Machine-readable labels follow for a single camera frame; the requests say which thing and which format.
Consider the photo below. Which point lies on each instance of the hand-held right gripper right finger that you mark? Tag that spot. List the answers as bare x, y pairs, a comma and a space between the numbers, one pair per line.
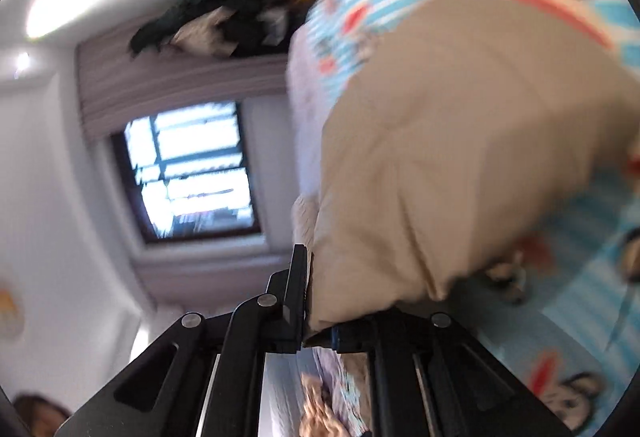
342, 339

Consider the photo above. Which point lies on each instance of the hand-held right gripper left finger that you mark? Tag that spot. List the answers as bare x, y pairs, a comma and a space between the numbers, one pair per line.
295, 307

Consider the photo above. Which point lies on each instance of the tan puffer jacket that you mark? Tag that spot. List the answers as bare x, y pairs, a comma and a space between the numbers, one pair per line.
450, 142

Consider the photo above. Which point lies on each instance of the pile of dark clothes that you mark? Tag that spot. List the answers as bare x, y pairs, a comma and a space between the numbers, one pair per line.
220, 14

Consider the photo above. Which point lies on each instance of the cream knitted pillow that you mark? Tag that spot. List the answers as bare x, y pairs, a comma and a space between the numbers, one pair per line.
303, 227

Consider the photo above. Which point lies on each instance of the window with curtains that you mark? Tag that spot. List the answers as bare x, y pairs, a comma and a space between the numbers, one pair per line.
170, 82

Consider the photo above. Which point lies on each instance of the person's head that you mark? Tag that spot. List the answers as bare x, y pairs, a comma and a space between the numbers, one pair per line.
42, 414

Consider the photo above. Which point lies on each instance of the ceiling light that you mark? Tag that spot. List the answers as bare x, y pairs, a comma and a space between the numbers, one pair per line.
62, 7

